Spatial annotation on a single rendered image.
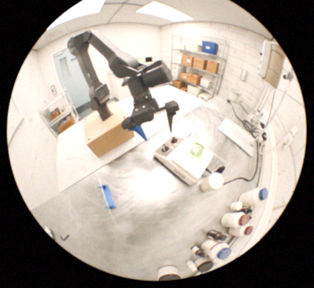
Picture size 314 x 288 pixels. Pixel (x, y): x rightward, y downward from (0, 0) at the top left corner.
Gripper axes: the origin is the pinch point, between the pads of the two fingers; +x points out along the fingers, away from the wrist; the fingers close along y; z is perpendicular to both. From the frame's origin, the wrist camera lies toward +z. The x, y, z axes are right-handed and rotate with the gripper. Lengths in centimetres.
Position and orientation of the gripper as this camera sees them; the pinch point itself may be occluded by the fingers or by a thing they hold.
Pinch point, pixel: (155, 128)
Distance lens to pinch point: 31.6
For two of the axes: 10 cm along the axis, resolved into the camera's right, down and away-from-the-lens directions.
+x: 3.5, 8.5, 3.9
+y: 9.4, -3.0, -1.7
